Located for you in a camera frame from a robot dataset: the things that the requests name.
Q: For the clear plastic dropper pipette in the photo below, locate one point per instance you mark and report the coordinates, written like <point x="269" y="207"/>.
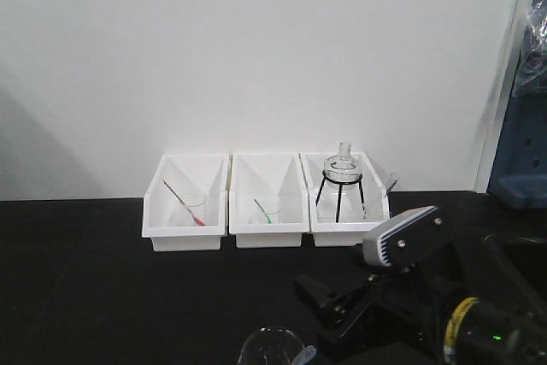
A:
<point x="305" y="356"/>

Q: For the red tipped glass rod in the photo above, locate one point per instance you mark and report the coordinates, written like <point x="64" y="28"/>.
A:
<point x="196" y="220"/>

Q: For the grey pegboard drying rack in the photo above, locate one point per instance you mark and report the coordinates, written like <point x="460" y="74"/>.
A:
<point x="518" y="175"/>

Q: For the clear glass beaker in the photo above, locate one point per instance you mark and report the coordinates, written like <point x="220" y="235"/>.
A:
<point x="270" y="345"/>

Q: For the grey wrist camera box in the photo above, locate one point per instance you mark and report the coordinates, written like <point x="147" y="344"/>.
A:
<point x="404" y="239"/>

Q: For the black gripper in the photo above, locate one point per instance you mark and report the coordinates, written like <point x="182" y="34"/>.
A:
<point x="428" y="305"/>

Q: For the white storage bin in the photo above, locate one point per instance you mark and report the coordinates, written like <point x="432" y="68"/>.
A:
<point x="201" y="181"/>
<point x="277" y="182"/>
<point x="355" y="219"/>

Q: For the right white storage bin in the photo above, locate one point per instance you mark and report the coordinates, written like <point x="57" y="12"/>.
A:
<point x="355" y="219"/>

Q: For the black wire tripod stand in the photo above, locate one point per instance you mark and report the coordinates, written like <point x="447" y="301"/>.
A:
<point x="340" y="185"/>

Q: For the black lab sink basin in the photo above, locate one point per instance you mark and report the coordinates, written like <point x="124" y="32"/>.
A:
<point x="522" y="260"/>

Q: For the middle white storage bin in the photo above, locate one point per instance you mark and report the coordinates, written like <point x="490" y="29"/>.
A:
<point x="277" y="182"/>

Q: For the left white storage bin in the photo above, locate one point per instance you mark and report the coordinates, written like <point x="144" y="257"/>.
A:
<point x="201" y="181"/>

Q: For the green tipped glass rod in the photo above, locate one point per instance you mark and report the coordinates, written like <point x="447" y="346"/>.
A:
<point x="263" y="211"/>

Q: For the clear glass flask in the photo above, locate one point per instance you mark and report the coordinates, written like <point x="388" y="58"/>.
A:
<point x="342" y="164"/>

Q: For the clear plastic bag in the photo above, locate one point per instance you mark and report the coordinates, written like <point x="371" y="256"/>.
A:
<point x="530" y="77"/>

